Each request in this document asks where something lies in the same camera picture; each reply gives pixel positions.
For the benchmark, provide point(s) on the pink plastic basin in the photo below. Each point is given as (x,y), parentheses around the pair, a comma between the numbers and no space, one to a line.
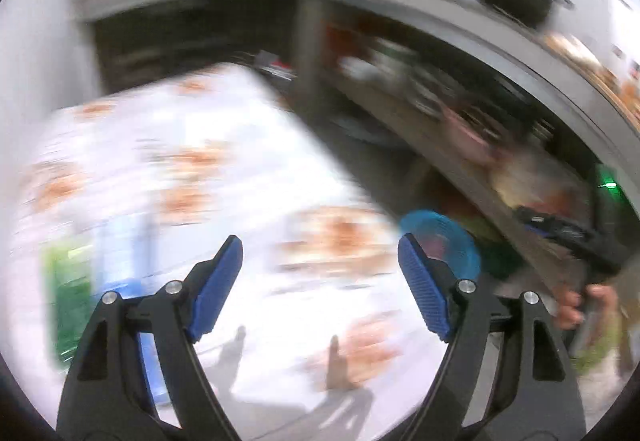
(470,136)

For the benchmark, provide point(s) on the floral plastic tablecloth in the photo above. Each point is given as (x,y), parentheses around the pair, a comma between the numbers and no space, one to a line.
(200,121)

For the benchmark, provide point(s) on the blue plastic basket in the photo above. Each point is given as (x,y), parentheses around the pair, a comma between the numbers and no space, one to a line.
(450,241)

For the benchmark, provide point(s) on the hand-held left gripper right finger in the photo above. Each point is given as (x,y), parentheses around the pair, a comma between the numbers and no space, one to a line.
(425,291)

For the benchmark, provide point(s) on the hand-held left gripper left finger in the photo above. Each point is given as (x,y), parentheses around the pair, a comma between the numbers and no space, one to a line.
(215,291)

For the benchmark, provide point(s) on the pale kitchen towel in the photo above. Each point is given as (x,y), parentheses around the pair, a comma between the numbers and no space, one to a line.
(572,48)

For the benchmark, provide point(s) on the patterned cloth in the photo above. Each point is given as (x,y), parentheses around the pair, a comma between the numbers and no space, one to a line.
(595,356)

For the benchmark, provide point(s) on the green plastic bag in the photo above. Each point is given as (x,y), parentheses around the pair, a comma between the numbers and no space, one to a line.
(502,261)

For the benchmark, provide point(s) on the crushed green plastic bottle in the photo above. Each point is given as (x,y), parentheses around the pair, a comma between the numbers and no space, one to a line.
(67,301)

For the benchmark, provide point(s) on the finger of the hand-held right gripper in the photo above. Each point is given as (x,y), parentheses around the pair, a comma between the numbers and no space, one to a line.
(535,221)

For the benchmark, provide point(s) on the person's right hand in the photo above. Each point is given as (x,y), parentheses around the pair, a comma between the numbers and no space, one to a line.
(567,311)

